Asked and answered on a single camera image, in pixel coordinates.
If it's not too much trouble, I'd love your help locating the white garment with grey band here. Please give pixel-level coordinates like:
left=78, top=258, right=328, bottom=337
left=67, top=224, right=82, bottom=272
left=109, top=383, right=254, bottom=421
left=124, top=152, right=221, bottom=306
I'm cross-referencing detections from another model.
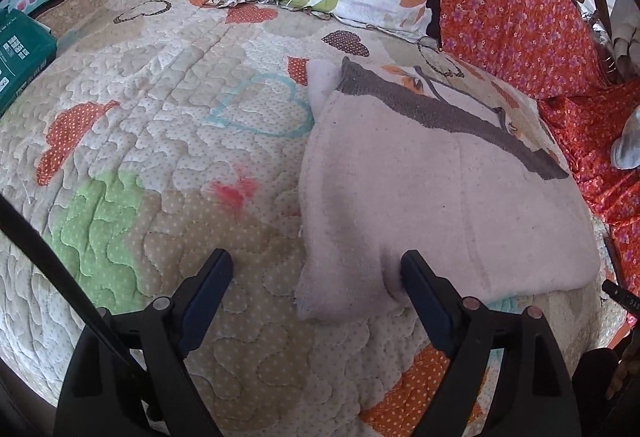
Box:
left=294, top=57, right=601, bottom=324

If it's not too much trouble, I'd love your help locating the green cardboard box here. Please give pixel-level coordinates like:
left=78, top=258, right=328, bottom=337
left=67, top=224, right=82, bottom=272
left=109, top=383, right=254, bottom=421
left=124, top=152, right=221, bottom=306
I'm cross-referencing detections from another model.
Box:
left=0, top=8, right=59, bottom=116

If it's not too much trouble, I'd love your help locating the black strap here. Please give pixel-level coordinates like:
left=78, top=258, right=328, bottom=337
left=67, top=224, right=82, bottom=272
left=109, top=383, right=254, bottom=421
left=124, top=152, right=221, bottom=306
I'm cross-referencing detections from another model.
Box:
left=0, top=193, right=151, bottom=420

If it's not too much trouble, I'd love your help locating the quilted patchwork bed blanket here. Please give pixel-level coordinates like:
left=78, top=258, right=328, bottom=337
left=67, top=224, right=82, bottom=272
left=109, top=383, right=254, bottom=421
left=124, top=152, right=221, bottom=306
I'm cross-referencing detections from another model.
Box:
left=0, top=0, right=632, bottom=437

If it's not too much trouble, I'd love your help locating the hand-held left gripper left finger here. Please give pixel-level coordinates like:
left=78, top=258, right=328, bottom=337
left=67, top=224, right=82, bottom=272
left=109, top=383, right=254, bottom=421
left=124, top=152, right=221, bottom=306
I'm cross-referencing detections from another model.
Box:
left=54, top=248, right=235, bottom=437

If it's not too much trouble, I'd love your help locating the person's right hand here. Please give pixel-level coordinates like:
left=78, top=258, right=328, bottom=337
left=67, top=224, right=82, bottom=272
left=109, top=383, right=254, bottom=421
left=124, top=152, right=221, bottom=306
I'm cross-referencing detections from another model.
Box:
left=606, top=342, right=634, bottom=401

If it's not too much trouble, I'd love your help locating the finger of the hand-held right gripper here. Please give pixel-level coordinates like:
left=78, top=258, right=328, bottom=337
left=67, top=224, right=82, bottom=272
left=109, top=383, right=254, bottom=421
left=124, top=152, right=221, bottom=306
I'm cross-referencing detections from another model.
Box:
left=601, top=279, right=640, bottom=314

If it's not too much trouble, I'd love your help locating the white hanging cloth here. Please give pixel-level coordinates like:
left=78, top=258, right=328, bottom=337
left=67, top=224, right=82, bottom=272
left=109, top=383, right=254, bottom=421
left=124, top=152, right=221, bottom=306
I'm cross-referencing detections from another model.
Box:
left=611, top=0, right=640, bottom=85

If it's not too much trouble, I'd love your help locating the grey sock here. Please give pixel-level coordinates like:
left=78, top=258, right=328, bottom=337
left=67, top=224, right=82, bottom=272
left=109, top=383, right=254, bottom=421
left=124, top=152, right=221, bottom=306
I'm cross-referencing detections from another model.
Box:
left=610, top=109, right=640, bottom=169

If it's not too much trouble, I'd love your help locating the orange floral cloth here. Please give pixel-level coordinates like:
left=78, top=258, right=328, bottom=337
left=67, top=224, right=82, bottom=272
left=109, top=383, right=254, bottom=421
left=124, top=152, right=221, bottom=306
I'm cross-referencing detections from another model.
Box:
left=429, top=0, right=640, bottom=313

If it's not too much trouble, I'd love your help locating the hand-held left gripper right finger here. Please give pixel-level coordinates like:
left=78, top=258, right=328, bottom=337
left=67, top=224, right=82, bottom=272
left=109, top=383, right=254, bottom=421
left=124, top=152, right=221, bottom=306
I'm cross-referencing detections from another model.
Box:
left=400, top=250, right=584, bottom=437

